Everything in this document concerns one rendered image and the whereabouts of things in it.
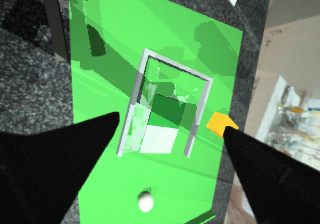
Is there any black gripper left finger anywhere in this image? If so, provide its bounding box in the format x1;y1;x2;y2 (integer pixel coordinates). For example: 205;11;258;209
0;111;120;224

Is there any yellow cube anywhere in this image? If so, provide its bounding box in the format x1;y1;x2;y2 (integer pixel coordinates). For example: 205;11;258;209
206;112;238;139

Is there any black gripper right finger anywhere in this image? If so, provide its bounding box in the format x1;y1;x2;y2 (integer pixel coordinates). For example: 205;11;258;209
223;126;320;224

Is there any white golf ball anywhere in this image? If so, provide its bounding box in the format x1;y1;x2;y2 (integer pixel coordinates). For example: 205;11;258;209
138;193;154;212

